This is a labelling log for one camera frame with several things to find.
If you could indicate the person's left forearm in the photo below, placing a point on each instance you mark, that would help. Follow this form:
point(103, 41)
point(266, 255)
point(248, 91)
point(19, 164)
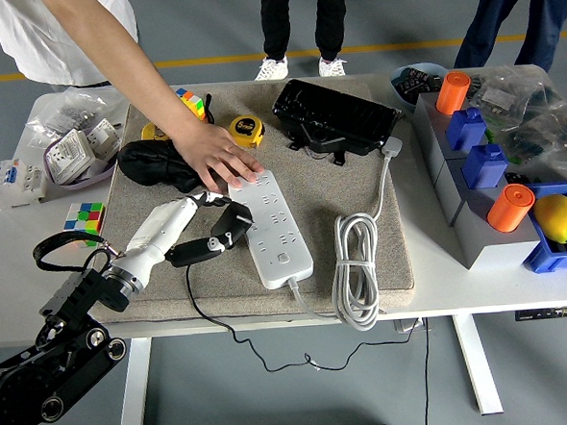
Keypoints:
point(110, 54)

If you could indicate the colourful puzzle cube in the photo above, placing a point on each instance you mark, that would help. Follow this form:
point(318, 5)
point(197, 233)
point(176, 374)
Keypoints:
point(84, 220)
point(192, 102)

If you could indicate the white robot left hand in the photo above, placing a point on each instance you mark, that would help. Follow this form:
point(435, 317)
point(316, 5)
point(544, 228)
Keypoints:
point(159, 225)

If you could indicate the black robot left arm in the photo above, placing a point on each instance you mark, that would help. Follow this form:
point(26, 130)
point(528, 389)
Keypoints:
point(86, 292)

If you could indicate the clear bag of screws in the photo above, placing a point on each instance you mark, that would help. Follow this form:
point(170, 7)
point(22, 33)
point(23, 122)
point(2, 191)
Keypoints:
point(80, 109)

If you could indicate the blue plastic block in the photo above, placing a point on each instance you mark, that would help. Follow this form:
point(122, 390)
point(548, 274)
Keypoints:
point(466, 129)
point(485, 166)

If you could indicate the green plastic piece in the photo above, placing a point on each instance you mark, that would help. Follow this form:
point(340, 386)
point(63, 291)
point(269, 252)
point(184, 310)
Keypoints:
point(514, 161)
point(490, 136)

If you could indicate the clear bag of electronic parts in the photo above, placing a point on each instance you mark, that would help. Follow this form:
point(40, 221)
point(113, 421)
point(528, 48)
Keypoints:
point(507, 97)
point(549, 143)

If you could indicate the dark circuit boards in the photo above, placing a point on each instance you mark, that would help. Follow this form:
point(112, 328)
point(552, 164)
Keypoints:
point(415, 81)

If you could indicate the black cloth pouch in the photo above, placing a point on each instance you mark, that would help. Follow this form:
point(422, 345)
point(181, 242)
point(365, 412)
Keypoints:
point(150, 163)

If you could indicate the black wrapped electronic device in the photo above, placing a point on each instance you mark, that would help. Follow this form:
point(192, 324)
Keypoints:
point(335, 113)

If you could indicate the black table control panel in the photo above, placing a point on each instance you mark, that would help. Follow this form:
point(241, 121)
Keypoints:
point(552, 313)

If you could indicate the white wall socket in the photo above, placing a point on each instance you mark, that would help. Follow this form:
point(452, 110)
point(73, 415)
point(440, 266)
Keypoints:
point(103, 137)
point(68, 156)

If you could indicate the black power adapter plug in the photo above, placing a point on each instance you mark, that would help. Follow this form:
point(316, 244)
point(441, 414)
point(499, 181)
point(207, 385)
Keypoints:
point(228, 220)

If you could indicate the person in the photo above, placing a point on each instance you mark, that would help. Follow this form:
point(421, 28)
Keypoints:
point(18, 41)
point(507, 6)
point(279, 20)

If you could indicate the blue plastic bin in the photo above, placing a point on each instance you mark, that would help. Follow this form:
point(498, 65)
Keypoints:
point(546, 259)

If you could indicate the small black parts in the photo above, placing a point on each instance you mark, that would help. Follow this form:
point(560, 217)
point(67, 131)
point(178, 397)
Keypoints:
point(516, 178)

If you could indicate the grey under-table box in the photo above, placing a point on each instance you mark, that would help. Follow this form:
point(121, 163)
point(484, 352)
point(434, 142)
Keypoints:
point(408, 325)

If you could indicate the grey storage box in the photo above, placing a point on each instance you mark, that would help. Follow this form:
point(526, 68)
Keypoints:
point(427, 126)
point(448, 188)
point(488, 248)

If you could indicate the orange cylinder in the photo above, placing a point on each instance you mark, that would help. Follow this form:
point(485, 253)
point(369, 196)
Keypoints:
point(452, 93)
point(509, 210)

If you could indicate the person's left hand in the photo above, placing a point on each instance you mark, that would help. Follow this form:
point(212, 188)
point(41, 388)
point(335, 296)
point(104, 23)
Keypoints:
point(212, 152)

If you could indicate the white power strip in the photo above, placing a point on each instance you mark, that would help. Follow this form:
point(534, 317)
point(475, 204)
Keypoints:
point(276, 251)

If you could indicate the grey-brown mat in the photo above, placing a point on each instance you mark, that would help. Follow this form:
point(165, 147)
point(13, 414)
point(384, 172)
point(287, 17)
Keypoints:
point(311, 196)

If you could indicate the white circuit breaker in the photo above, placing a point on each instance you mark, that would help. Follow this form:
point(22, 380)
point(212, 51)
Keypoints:
point(14, 185)

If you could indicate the yellow lemon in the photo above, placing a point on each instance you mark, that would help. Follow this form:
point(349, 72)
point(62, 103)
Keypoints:
point(557, 217)

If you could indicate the blue bowl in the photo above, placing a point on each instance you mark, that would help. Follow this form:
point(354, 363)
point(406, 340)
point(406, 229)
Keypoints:
point(399, 94)

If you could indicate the white table leg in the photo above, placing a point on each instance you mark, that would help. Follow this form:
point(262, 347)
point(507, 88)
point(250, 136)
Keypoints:
point(135, 390)
point(478, 364)

